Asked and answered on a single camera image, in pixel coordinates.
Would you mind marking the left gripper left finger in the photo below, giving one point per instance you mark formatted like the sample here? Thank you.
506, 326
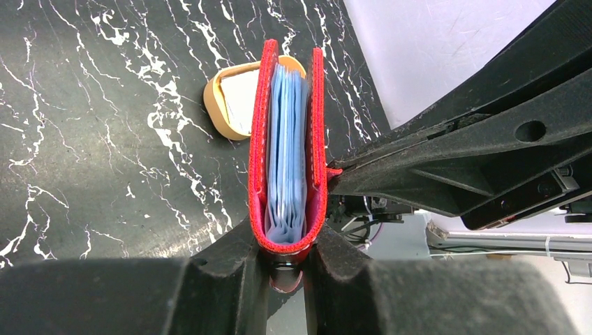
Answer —
221, 290

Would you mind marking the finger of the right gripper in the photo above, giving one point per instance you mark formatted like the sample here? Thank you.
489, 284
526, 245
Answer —
455, 173
434, 61

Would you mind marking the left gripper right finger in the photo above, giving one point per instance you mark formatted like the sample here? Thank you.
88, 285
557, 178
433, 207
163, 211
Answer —
347, 292

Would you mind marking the red leather card holder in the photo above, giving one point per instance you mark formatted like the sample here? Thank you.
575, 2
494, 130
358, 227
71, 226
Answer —
288, 172

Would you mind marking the tan oval card tray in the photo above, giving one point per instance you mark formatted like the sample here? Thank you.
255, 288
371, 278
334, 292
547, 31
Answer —
284, 104

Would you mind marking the cards in tray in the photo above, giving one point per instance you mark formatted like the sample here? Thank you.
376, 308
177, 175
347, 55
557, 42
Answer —
239, 94

